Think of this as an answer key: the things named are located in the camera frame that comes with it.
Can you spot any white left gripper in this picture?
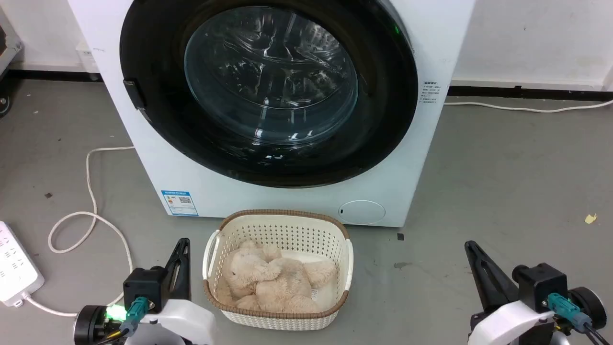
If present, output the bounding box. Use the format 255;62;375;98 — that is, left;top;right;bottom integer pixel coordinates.
74;238;217;345

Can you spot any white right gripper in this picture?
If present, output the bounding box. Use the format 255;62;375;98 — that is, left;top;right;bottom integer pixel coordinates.
464;241;607;345

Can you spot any white front-load washing machine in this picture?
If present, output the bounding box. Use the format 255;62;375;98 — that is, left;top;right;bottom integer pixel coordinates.
67;0;477;228

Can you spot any round black glass washer door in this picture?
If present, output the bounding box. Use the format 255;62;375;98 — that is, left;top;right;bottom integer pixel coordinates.
119;0;419;188

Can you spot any blue energy label sticker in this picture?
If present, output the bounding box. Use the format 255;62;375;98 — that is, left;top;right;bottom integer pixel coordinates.
161;190;199;217

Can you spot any beige plush teddy bear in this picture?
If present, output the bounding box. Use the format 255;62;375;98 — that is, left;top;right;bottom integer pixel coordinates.
214;239;339;315

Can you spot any cream perforated laundry basket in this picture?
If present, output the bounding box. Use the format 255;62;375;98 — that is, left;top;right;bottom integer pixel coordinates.
202;209;354;332

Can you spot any round white filter cover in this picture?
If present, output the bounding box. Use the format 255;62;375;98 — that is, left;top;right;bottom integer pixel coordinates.
338;200;386;225

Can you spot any white power strip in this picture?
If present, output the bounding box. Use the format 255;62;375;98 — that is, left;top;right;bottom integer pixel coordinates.
0;220;45;308

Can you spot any white text warning sticker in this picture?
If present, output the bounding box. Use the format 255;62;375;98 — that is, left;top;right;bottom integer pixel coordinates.
420;80;442;104

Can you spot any grey wheeled cart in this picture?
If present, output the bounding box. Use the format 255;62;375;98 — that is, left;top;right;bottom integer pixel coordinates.
0;22;24;118

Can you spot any left teal plug black cable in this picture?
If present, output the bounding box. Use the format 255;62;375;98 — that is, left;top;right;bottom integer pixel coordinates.
95;297;150;345

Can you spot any teal plug black cable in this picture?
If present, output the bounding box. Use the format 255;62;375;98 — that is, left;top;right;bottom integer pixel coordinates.
95;297;150;345
547;293;613;345

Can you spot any right teal plug black cable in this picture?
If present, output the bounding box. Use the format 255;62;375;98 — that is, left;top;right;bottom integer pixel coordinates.
547;293;613;345

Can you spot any white power strip cord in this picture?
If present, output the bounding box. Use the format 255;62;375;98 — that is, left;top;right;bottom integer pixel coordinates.
23;146;136;318

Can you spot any thin white floor cable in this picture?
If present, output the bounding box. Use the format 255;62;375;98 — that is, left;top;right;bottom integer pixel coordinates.
443;99;613;114

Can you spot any white wall box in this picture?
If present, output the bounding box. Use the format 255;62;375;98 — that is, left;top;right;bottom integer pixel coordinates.
75;41;102;75

